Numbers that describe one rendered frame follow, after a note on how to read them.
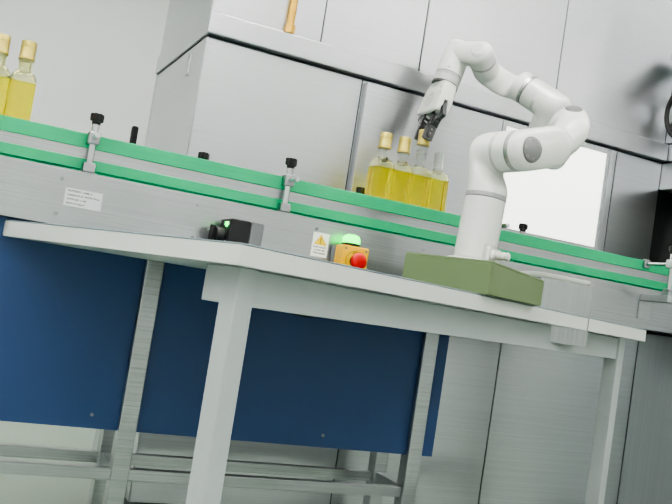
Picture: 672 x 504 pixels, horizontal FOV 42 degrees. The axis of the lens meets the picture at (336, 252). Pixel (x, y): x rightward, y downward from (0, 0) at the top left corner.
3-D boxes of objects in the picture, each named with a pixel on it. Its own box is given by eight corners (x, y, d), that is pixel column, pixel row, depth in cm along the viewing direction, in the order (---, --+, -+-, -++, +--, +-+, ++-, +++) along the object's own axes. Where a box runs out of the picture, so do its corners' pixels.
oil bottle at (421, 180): (411, 244, 242) (423, 169, 243) (422, 244, 237) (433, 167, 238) (394, 241, 239) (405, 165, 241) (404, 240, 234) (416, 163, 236)
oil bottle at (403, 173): (394, 241, 239) (405, 165, 241) (404, 240, 234) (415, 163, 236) (376, 237, 237) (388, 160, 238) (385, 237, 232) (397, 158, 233)
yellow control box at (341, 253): (352, 278, 214) (357, 249, 214) (365, 279, 207) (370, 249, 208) (326, 274, 211) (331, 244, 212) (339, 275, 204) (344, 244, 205)
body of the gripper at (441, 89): (426, 78, 246) (411, 113, 244) (445, 72, 237) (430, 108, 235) (446, 91, 249) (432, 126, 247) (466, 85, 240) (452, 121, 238)
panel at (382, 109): (591, 252, 283) (605, 150, 286) (597, 252, 281) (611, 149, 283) (345, 199, 247) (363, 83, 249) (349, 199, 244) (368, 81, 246)
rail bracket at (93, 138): (95, 176, 190) (106, 116, 191) (101, 173, 183) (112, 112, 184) (77, 172, 188) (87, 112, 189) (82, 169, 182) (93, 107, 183)
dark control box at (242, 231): (247, 260, 203) (253, 225, 203) (259, 261, 195) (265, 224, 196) (214, 254, 199) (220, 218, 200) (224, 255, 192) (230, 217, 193)
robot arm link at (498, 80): (516, 95, 229) (458, 56, 239) (523, 117, 241) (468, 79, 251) (538, 72, 229) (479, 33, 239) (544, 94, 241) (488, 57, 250)
